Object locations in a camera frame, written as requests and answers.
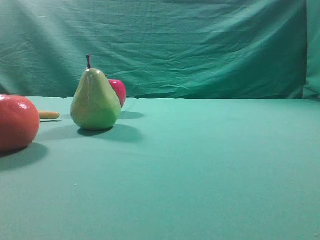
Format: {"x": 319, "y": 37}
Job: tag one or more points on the green pear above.
{"x": 95, "y": 105}

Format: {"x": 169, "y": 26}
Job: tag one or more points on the green backdrop cloth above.
{"x": 189, "y": 49}

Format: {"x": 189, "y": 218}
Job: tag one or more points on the red apple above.
{"x": 119, "y": 90}

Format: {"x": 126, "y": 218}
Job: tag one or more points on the orange tangerine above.
{"x": 19, "y": 122}

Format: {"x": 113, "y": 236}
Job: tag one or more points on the yellow banana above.
{"x": 48, "y": 115}

